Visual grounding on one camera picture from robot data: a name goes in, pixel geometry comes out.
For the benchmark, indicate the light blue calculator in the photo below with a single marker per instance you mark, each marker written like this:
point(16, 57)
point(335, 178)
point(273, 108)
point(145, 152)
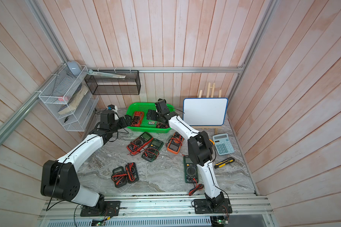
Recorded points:
point(223, 144)

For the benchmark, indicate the black mesh wall basket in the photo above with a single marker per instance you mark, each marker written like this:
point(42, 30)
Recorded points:
point(131, 85)

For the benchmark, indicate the book on wire shelf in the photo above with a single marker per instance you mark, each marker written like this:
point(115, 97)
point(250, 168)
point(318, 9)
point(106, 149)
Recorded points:
point(75, 100)

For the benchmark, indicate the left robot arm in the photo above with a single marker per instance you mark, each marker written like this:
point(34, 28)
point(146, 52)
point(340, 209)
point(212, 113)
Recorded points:
point(59, 177)

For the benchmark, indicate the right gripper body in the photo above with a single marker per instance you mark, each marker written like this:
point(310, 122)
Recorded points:
point(155, 116)

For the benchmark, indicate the orange multimeter front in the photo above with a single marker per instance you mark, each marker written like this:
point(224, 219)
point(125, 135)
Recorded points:
point(161, 125)

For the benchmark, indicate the green DT9205A multimeter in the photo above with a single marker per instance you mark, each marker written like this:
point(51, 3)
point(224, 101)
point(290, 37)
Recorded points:
point(151, 153)

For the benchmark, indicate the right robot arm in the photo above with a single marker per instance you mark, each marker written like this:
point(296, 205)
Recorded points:
point(200, 149)

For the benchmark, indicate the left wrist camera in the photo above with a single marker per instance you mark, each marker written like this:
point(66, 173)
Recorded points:
point(113, 108)

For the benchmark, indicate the green multimeter lower right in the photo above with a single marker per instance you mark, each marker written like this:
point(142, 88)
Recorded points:
point(190, 170)

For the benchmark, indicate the small black multimeter right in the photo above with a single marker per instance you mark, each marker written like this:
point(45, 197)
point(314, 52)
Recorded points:
point(132, 174)

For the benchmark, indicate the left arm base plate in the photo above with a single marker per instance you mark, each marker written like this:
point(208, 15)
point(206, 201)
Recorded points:
point(104, 209)

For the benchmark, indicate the green plastic basket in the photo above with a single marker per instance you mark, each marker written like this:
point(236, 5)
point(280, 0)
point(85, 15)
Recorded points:
point(145, 127)

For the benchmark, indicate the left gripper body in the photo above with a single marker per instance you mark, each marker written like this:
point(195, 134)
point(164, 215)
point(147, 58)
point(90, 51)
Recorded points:
point(121, 122)

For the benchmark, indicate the orange multimeter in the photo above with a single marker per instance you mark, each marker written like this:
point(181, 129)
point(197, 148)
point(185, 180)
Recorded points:
point(161, 125)
point(174, 144)

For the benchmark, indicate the red ANENG multimeter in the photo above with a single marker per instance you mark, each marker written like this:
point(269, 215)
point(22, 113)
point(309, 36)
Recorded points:
point(136, 146)

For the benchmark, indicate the white wire wall shelf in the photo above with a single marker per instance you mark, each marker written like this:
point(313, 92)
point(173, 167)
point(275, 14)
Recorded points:
point(59, 91)

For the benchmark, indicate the small black multimeter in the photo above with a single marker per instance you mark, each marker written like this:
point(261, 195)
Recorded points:
point(132, 174)
point(119, 177)

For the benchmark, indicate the small black multimeter left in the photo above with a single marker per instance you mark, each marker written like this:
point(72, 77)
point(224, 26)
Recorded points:
point(119, 177)

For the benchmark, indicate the paper in mesh basket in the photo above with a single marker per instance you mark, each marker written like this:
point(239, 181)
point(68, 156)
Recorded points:
point(106, 75)

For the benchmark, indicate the grey computer mouse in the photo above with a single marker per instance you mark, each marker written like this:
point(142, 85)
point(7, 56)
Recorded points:
point(74, 67)

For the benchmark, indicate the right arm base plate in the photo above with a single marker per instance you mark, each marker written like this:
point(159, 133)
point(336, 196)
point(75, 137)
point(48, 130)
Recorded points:
point(204, 206)

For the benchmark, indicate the blue framed whiteboard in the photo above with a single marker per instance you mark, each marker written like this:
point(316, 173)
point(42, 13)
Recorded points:
point(204, 111)

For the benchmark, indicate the yellow black utility knife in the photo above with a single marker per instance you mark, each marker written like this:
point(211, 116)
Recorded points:
point(224, 162)

